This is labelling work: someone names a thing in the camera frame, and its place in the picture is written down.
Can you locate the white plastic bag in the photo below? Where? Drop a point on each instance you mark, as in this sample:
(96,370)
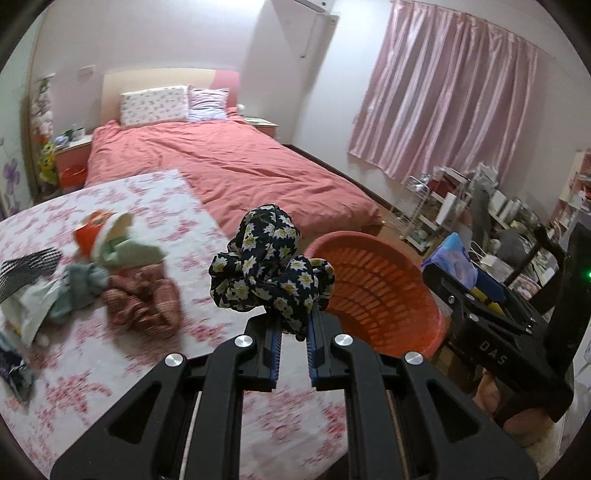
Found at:
(32,307)

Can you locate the black white checkered cloth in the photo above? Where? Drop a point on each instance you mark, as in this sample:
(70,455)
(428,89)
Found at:
(30,272)

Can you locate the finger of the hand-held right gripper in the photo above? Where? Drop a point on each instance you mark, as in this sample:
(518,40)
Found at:
(450,295)

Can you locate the white rolling cart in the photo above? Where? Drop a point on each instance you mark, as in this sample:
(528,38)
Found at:
(443,207)

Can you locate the grey chair back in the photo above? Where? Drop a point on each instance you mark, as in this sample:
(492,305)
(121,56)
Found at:
(481,217)

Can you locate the light green cloth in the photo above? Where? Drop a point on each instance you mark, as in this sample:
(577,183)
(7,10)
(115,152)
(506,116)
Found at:
(134,251)

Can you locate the person's right hand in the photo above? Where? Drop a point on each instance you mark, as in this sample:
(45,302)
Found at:
(488,392)

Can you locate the white floral pillow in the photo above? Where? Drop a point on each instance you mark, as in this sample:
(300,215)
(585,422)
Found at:
(154,105)

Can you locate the orange and green garment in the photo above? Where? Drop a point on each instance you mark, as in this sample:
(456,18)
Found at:
(92,233)

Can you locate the floral tablecloth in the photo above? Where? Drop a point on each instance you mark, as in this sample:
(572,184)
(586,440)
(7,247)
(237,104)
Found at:
(138,369)

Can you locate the purple striped pillow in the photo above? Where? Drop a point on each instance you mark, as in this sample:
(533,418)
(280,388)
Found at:
(207,104)

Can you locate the orange plastic basket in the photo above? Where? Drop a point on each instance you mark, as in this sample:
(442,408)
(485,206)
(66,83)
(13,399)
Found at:
(378,295)

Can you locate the red plaid cloth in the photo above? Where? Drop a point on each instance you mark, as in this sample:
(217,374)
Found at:
(145,295)

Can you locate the white bookshelf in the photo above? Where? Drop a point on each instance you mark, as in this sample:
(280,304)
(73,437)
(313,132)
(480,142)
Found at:
(577,189)

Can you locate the grey blue cloth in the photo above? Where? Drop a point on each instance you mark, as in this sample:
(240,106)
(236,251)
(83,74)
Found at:
(81,286)

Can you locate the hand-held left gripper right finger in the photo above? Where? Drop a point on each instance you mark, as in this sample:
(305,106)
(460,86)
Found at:
(314,355)

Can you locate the beige pink headboard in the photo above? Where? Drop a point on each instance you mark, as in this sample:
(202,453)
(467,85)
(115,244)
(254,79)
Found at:
(152,78)

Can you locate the blue plastic bag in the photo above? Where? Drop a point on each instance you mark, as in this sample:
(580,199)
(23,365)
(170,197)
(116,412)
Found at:
(455,258)

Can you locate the dark patterned packet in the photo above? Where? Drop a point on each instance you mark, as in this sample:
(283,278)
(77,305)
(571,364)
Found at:
(16,369)

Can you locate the orange bucket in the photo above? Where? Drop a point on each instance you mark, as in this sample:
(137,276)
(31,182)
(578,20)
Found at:
(73,177)

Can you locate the pink nightstand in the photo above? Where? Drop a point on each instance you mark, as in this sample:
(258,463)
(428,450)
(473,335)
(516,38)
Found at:
(71,154)

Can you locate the yellow green stuffed toy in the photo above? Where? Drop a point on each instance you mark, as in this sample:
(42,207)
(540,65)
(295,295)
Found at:
(48,161)

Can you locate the wooden nightstand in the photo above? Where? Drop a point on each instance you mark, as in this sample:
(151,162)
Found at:
(262,125)

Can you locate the pink curtain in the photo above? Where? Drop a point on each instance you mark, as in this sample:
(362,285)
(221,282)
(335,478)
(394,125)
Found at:
(443,87)

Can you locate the dark wooden chair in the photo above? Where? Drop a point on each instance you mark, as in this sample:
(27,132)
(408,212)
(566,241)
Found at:
(540,258)

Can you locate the bed with pink duvet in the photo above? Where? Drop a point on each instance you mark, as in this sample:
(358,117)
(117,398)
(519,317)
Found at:
(240,170)

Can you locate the white air conditioner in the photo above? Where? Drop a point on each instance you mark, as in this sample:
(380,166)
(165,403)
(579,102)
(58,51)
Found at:
(314,4)

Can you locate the black floral cloth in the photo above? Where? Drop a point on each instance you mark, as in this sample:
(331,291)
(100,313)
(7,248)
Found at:
(272,263)

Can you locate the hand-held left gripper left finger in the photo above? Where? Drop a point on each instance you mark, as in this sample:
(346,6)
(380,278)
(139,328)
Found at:
(273,353)

